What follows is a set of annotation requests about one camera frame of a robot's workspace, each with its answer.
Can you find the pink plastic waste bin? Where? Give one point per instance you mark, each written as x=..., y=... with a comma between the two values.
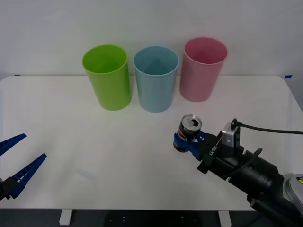
x=197, y=82

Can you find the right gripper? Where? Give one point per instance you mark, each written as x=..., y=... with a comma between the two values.
x=221, y=158

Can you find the black drink can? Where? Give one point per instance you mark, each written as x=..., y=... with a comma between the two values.
x=187, y=128

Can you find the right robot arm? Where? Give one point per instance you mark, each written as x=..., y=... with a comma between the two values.
x=260, y=175

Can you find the green plastic waste bin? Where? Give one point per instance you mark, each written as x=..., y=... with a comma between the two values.
x=111, y=89

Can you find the pale blue plastic waste bin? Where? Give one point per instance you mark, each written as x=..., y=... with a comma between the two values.
x=155, y=94

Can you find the white table leg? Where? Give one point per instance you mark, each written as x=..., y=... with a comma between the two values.
x=224, y=218
x=65, y=217

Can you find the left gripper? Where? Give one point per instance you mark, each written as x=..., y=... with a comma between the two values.
x=1, y=189

